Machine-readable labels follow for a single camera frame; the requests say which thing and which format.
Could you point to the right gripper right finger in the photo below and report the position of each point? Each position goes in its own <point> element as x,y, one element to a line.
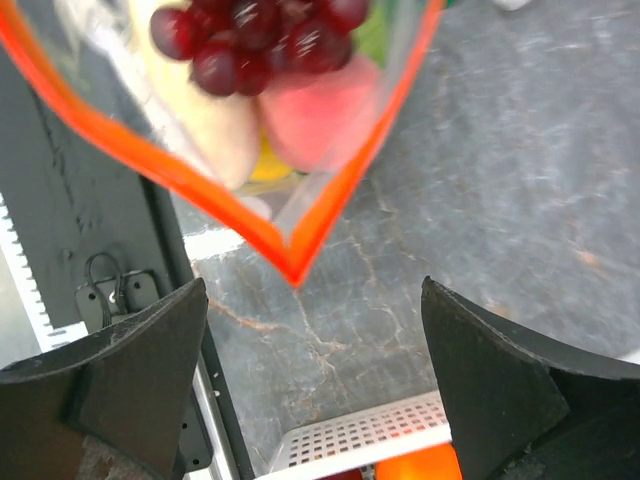
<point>521,405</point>

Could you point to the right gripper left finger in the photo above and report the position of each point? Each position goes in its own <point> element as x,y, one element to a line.
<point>110,405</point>

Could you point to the yellow banana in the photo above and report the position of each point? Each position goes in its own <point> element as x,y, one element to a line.
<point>269,167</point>

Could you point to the white radish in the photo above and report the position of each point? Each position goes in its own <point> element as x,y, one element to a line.
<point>225,131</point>

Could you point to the clear zip top bag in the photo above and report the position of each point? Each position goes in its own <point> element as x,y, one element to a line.
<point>78,57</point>

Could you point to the pink peach with leaf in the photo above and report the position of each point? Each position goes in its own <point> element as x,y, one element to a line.
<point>318,123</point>

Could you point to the purple grapes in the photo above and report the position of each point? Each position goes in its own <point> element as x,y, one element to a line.
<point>237,47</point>

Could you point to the green cabbage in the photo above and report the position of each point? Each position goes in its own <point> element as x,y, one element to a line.
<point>372,38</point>

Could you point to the orange fruit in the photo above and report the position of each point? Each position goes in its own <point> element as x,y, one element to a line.
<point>434,463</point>

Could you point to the white plastic basket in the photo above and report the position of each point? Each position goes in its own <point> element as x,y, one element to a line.
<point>361,439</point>

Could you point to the red strawberry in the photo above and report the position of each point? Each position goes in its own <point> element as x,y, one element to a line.
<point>353,474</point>

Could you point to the grey cable duct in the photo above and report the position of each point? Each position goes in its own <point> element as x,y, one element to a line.
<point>48,337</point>

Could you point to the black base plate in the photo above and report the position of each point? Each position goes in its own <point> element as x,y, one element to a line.
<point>104,244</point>

